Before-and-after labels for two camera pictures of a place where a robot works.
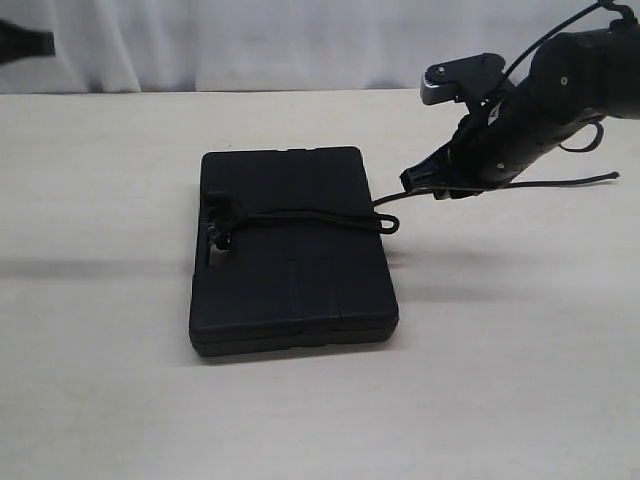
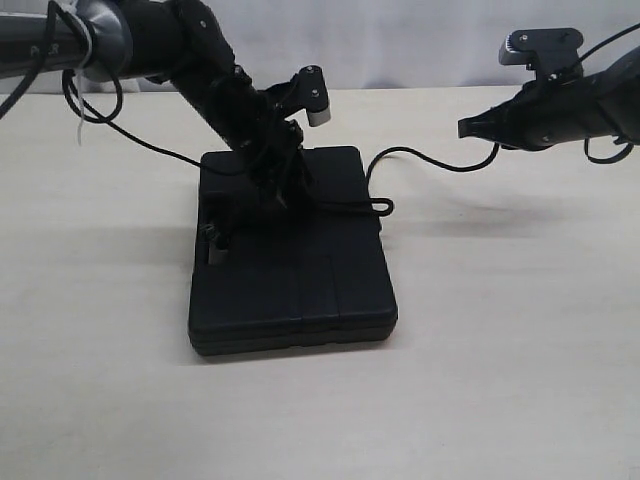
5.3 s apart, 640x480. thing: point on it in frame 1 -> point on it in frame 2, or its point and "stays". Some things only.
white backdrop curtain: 210,45 stays
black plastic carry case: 289,289 stays
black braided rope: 226,221 -> 382,206
